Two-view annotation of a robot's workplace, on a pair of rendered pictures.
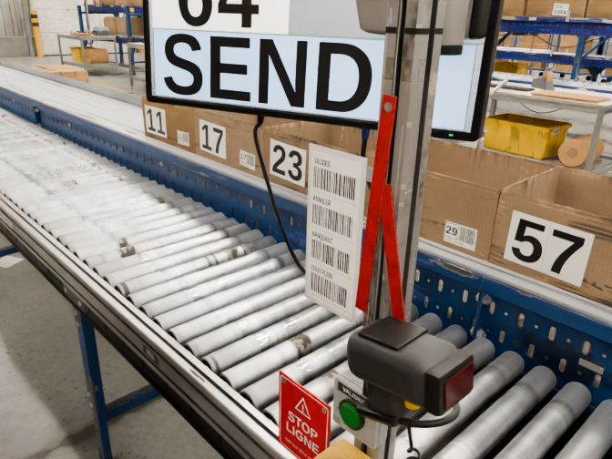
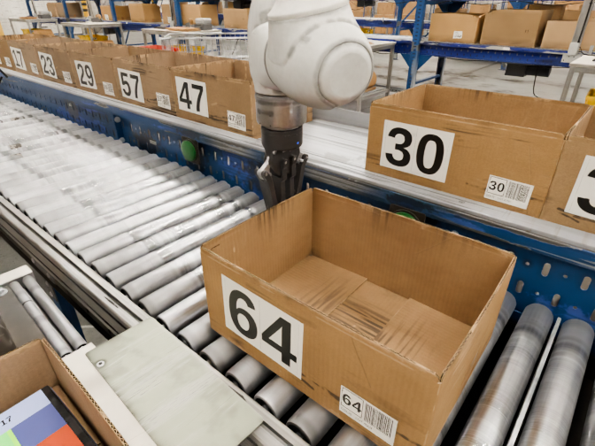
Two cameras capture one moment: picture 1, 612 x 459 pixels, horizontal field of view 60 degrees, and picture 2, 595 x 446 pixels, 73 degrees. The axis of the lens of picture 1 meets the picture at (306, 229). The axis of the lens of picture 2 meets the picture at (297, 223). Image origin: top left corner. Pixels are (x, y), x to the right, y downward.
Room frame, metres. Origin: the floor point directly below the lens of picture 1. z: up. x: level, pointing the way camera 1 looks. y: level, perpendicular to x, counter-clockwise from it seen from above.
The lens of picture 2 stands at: (-0.70, -0.94, 1.25)
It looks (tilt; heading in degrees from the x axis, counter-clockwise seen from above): 29 degrees down; 354
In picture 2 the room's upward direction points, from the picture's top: straight up
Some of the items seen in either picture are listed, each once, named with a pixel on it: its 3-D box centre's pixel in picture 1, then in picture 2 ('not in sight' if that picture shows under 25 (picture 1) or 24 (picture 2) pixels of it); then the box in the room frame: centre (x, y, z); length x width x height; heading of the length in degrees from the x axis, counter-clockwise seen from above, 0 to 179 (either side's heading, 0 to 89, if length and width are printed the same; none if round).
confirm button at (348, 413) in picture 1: (352, 413); not in sight; (0.49, -0.06, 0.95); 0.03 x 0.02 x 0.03; 44
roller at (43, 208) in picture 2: not in sight; (112, 189); (0.51, -0.48, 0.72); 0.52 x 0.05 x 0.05; 134
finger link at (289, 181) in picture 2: not in sight; (287, 180); (0.01, -1.00, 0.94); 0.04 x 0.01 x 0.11; 44
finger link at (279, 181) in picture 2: not in sight; (278, 185); (-0.01, -0.98, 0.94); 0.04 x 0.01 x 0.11; 44
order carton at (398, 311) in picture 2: not in sight; (351, 293); (-0.20, -1.08, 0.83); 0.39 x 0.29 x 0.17; 44
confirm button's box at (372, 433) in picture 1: (359, 409); not in sight; (0.50, -0.07, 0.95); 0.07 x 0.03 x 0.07; 44
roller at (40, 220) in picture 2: not in sight; (122, 196); (0.46, -0.53, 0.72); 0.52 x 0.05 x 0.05; 134
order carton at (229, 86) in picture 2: not in sight; (242, 94); (0.72, -0.90, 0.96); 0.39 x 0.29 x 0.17; 44
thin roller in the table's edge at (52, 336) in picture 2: not in sight; (37, 317); (-0.10, -0.52, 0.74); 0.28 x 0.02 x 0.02; 41
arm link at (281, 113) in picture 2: not in sight; (281, 109); (0.00, -0.99, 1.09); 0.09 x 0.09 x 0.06
